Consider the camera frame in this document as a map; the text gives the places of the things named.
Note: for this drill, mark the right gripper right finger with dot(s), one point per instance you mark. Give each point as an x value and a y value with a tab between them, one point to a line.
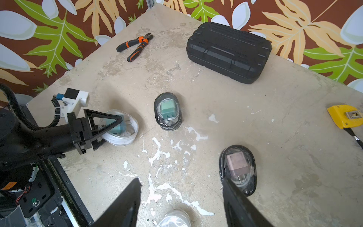
240	212

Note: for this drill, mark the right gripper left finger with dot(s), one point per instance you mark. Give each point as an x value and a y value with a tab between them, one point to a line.
123	212

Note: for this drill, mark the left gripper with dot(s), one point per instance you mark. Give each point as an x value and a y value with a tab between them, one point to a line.
85	131

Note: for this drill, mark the pink charger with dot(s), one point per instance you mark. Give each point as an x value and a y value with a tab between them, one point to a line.
237	164

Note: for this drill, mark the teal charger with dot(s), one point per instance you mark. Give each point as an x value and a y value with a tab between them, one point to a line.
119	129
168	108

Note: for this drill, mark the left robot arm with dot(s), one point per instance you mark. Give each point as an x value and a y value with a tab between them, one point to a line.
23	142

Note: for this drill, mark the yellow tape measure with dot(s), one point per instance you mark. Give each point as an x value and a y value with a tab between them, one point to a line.
346	118

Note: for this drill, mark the black hard case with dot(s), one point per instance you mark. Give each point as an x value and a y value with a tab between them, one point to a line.
239	55

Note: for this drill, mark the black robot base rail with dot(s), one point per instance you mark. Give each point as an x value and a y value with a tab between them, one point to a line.
41	195

